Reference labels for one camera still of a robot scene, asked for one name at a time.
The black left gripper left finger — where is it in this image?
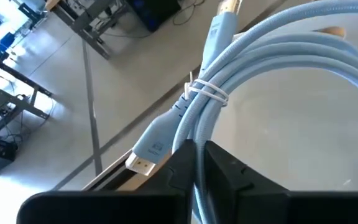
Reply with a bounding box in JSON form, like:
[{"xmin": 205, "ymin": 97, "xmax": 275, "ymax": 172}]
[{"xmin": 16, "ymin": 139, "xmax": 196, "ymax": 224}]

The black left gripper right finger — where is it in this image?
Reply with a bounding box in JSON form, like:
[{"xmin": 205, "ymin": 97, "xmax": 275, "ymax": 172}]
[{"xmin": 203, "ymin": 140, "xmax": 358, "ymax": 224}]

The light blue HDMI cable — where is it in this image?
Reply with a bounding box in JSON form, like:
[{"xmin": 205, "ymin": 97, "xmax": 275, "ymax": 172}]
[{"xmin": 124, "ymin": 0, "xmax": 358, "ymax": 224}]

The white twist tie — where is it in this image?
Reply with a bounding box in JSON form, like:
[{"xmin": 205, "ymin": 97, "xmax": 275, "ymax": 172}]
[{"xmin": 183, "ymin": 71, "xmax": 229, "ymax": 108}]

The black computer tower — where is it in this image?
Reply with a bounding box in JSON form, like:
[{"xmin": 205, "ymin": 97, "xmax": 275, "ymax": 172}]
[{"xmin": 126, "ymin": 0, "xmax": 181, "ymax": 32}]

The grey metal table frame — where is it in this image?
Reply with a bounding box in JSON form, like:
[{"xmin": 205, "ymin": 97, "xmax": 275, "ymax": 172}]
[{"xmin": 47, "ymin": 0, "xmax": 130, "ymax": 60}]

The thin black floor cable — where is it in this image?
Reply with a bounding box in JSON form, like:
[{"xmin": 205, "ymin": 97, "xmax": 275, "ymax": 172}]
[{"xmin": 172, "ymin": 0, "xmax": 205, "ymax": 26}]

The dark metal workbench frame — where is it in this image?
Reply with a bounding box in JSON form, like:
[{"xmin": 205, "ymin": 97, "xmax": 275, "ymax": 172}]
[{"xmin": 0, "ymin": 57, "xmax": 54, "ymax": 134}]

